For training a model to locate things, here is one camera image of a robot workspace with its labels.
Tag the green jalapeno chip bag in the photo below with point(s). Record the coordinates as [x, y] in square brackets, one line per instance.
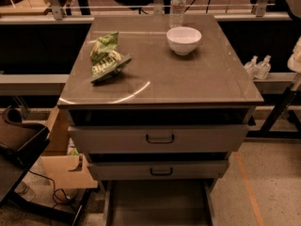
[107, 62]

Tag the grey drawer cabinet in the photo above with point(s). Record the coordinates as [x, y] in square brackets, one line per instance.
[159, 88]

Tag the middle grey drawer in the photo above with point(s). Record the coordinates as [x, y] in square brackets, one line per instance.
[158, 170]

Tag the grey drawer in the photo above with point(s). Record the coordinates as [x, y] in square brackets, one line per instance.
[158, 170]
[158, 139]

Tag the top grey drawer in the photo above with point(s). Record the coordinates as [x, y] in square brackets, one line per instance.
[158, 139]

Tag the open bottom drawer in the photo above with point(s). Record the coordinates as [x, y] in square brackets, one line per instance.
[158, 203]

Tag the white ceramic bowl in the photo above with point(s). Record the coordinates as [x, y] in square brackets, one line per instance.
[183, 40]

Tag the left clear pump bottle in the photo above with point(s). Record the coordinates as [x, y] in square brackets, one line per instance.
[251, 67]

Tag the brown cardboard box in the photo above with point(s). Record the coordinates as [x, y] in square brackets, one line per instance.
[68, 171]

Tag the clear plastic water bottle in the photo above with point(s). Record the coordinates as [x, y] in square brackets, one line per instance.
[177, 8]

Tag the dark brown chair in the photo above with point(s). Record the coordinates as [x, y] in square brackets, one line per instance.
[21, 144]

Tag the black metal stand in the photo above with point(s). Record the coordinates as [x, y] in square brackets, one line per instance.
[286, 99]

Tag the metal guard rail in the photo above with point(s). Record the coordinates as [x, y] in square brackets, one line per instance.
[84, 11]

